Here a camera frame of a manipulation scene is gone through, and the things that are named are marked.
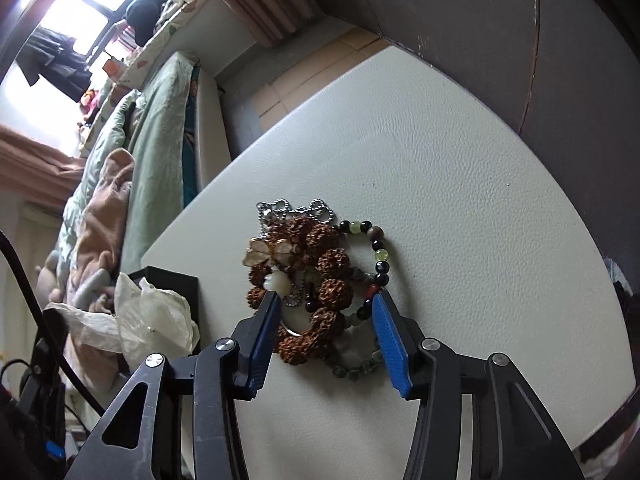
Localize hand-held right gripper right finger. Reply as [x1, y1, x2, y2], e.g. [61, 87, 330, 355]
[371, 290, 586, 480]

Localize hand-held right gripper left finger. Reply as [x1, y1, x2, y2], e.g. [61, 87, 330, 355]
[64, 290, 281, 480]

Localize thin metal bangle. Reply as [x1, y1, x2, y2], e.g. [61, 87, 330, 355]
[280, 310, 306, 337]

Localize grey-green stone bead bracelet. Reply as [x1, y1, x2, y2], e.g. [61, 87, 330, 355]
[325, 265, 386, 382]

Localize white jade pendant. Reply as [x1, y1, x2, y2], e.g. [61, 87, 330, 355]
[264, 269, 292, 297]

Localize black and green bead bracelet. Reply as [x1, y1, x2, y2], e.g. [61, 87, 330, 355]
[340, 218, 392, 321]

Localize beige flower pendant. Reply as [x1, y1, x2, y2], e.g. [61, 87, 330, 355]
[242, 236, 301, 268]

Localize jewellery heap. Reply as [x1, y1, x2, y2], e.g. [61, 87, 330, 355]
[246, 216, 362, 365]

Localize black jewelry box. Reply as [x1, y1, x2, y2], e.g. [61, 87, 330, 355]
[127, 266, 202, 356]

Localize silver ball chain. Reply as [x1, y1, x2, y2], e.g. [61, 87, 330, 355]
[256, 198, 337, 308]

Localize white plastic bag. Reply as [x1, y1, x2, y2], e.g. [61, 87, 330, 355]
[45, 272, 201, 368]

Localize pink fleece blanket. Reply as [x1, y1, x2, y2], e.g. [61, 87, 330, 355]
[67, 147, 136, 396]

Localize bed with green sheet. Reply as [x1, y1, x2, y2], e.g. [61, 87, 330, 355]
[120, 52, 233, 276]

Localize stuffed toy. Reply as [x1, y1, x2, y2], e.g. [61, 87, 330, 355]
[35, 252, 67, 307]

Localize black equipment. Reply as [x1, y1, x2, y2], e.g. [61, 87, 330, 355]
[0, 310, 68, 480]

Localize pale green quilt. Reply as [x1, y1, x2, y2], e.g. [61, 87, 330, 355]
[55, 87, 146, 261]

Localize flattened cardboard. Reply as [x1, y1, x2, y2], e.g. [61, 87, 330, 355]
[252, 27, 391, 133]

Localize row of windowsill toys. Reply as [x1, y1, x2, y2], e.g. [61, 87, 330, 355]
[77, 55, 126, 131]

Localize printed windowsill cushion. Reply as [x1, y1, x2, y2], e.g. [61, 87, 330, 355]
[80, 0, 216, 151]

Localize dark grey wardrobe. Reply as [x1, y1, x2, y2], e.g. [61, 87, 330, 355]
[320, 0, 640, 281]

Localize hanging dark clothes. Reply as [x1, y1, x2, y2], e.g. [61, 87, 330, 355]
[17, 27, 93, 101]

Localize window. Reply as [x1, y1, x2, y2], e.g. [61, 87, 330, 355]
[0, 0, 166, 151]

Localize black cable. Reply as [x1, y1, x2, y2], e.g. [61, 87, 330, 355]
[0, 230, 106, 416]

